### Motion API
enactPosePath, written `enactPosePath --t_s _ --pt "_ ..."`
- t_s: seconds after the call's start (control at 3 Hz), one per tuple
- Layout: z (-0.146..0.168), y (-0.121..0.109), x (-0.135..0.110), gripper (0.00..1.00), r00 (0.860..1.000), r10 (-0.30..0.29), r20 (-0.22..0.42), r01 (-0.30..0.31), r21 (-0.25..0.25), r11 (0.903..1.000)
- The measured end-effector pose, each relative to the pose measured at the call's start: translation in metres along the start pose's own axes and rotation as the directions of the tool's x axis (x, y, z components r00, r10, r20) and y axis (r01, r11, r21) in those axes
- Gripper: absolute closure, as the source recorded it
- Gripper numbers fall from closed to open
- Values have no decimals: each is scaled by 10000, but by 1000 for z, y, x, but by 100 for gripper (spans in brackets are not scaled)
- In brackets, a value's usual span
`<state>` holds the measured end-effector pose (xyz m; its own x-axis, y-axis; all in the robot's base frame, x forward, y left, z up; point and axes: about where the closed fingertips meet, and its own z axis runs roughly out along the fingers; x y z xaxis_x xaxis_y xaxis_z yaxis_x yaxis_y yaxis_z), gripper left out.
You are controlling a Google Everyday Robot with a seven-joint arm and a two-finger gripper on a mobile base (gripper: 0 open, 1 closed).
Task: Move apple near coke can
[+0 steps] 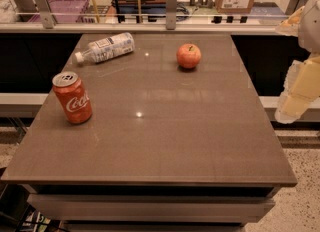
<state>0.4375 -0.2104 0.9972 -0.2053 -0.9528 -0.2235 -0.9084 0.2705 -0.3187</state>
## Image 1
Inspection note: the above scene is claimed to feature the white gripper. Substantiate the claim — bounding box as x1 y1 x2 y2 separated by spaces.
274 7 320 124

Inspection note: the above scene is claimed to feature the red apple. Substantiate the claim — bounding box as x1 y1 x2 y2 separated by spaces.
176 43 202 69

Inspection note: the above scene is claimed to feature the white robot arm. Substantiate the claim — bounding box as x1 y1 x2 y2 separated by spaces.
275 0 320 124

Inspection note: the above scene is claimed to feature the red coke can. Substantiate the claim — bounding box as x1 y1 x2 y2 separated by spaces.
52 71 92 124

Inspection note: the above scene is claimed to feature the clear plastic water bottle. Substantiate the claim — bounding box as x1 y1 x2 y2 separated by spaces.
75 32 135 64

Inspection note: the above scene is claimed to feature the purple plastic crate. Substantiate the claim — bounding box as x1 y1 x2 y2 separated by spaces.
27 0 91 24

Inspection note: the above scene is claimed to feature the metal railing post centre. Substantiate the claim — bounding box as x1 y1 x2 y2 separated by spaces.
166 0 177 30

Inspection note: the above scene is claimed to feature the metal railing post left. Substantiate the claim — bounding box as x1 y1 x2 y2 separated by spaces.
34 0 56 29

